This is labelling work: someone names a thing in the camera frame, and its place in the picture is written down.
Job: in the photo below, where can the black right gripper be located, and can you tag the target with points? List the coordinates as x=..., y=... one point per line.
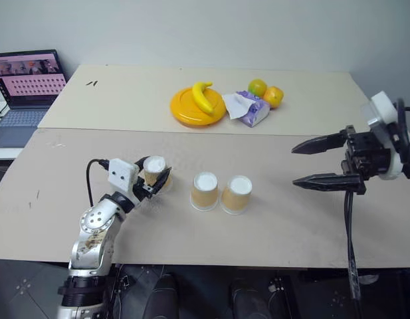
x=365, y=156

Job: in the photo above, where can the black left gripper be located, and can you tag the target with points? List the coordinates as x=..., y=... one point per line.
x=145, y=190

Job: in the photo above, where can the orange paper cup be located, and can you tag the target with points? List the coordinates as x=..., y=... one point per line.
x=204, y=192
x=155, y=169
x=237, y=196

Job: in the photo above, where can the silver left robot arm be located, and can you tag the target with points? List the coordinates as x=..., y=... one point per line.
x=91, y=232

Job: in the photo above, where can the yellow plastic plate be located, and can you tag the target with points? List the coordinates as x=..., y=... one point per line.
x=184, y=109

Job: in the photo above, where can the orange round fruit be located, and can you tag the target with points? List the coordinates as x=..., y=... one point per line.
x=274, y=97

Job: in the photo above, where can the yellow banana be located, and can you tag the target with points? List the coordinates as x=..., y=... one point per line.
x=201, y=98

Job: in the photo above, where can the purple tissue pack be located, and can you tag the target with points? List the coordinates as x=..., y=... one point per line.
x=251, y=111

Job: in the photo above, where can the green yellow round fruit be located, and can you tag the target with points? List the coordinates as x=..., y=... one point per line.
x=257, y=88

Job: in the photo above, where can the black rounded shape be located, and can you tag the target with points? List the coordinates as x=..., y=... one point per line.
x=164, y=297

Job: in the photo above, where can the white side desk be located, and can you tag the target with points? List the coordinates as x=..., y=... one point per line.
x=5, y=153

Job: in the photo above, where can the open laptop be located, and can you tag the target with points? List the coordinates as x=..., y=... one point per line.
x=22, y=96

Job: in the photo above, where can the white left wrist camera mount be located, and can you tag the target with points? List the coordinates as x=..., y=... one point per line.
x=122, y=176

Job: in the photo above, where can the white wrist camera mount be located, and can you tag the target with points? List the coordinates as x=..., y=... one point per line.
x=122, y=176
x=384, y=113

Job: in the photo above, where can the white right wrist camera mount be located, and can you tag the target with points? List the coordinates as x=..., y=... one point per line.
x=384, y=113

